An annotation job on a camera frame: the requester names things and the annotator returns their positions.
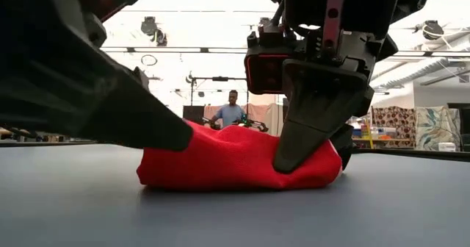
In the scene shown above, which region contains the black table edge frame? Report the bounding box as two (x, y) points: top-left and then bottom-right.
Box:
(0, 140), (470, 162)

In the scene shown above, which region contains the small black background robot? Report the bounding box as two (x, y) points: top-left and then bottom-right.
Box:
(200, 116), (269, 133)

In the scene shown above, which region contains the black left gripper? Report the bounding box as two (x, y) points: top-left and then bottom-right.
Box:
(0, 0), (107, 68)

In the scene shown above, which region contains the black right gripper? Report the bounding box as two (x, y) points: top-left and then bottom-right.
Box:
(284, 0), (403, 79)

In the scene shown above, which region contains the person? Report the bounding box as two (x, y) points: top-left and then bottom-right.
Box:
(211, 90), (247, 129)

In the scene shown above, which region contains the long ceiling light bar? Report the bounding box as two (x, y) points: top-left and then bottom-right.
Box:
(101, 46), (470, 57)

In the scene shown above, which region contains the brown circle-patterned cloth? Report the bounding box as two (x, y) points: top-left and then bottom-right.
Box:
(370, 106), (418, 148)

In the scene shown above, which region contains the dark cabinet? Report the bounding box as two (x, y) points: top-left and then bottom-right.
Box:
(446, 102), (470, 152)

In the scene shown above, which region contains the red towel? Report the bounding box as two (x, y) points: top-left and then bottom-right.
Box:
(136, 120), (343, 193)

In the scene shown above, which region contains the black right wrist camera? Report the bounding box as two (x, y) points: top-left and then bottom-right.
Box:
(244, 31), (294, 96)

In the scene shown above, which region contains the black overhead bar stand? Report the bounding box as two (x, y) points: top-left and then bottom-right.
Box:
(186, 72), (250, 108)

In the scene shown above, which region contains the black upright box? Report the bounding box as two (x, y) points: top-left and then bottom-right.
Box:
(182, 105), (206, 125)

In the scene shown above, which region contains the leaf-patterned cloth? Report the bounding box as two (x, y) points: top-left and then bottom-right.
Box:
(414, 106), (462, 151)

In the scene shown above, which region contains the shelf with coloured bins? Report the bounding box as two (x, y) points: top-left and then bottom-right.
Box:
(351, 123), (372, 141)

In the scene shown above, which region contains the hanging black wire ring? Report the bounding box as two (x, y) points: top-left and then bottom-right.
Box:
(141, 54), (159, 67)

